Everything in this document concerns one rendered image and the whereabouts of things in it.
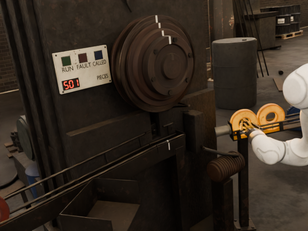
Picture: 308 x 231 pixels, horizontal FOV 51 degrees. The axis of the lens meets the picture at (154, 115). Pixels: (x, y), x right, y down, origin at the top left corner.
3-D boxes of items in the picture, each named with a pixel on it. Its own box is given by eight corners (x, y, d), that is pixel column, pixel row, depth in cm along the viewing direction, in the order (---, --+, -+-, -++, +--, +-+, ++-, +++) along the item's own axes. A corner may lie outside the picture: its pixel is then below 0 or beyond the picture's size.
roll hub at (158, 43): (145, 100, 151) (138, 40, 143) (189, 87, 167) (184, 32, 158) (152, 102, 147) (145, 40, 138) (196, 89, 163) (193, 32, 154)
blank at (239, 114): (228, 112, 186) (229, 113, 182) (254, 106, 185) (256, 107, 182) (231, 136, 190) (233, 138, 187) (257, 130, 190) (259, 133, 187)
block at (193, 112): (184, 150, 193) (181, 112, 186) (194, 145, 198) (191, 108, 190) (196, 155, 185) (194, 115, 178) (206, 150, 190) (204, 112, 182)
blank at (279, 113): (254, 106, 185) (256, 107, 182) (281, 100, 185) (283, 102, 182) (257, 131, 190) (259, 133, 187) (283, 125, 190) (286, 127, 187)
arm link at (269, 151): (246, 150, 163) (270, 154, 165) (257, 166, 149) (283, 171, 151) (254, 131, 159) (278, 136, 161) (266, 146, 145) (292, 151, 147)
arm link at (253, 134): (268, 149, 164) (264, 144, 169) (269, 133, 160) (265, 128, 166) (250, 151, 164) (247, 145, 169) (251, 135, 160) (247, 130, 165)
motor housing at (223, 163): (208, 236, 202) (204, 159, 185) (231, 220, 214) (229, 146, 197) (224, 246, 192) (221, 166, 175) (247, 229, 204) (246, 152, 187)
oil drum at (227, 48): (205, 105, 461) (201, 41, 433) (232, 95, 494) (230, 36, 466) (238, 112, 415) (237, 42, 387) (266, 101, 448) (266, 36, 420)
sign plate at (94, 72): (59, 93, 145) (52, 53, 139) (109, 81, 159) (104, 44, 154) (61, 94, 143) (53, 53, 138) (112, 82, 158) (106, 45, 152)
